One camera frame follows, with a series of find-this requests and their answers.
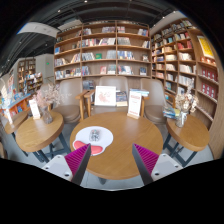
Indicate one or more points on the stack of colourful books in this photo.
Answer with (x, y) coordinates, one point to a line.
(170, 112)

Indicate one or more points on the orange book display table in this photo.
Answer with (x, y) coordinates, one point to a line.
(18, 103)

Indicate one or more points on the beige armchair with wooden arms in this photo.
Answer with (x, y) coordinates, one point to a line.
(113, 81)
(155, 98)
(68, 98)

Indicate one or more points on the small round wooden table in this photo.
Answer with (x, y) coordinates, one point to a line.
(16, 121)

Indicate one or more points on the wide wooden bookshelf unit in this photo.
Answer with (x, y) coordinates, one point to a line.
(100, 43)

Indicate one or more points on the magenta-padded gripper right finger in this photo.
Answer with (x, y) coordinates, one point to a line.
(148, 160)

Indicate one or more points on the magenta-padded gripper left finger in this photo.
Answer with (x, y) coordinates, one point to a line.
(75, 160)

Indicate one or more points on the dark blue book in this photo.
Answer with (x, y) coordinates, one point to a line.
(121, 97)

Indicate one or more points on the wooden bookshelf with yellow poster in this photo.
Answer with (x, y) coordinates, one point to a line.
(190, 60)

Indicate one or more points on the light blue book stack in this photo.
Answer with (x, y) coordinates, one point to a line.
(140, 91)

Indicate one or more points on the tall red white sign stand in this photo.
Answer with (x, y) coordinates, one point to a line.
(134, 103)

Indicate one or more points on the white mouse pad red rest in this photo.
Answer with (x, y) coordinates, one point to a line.
(106, 136)

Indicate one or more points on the round wooden side table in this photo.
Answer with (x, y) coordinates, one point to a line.
(188, 133)
(38, 133)

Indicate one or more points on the small distant wooden bookshelf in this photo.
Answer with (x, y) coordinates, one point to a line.
(28, 75)

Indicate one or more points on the white framed red picture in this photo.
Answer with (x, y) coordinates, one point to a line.
(105, 96)

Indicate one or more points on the small white sign stand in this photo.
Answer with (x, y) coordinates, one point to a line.
(34, 108)

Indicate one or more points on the transparent computer mouse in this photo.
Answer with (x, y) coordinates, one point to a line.
(95, 135)

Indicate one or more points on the glass vase with pink flowers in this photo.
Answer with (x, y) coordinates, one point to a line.
(46, 116)

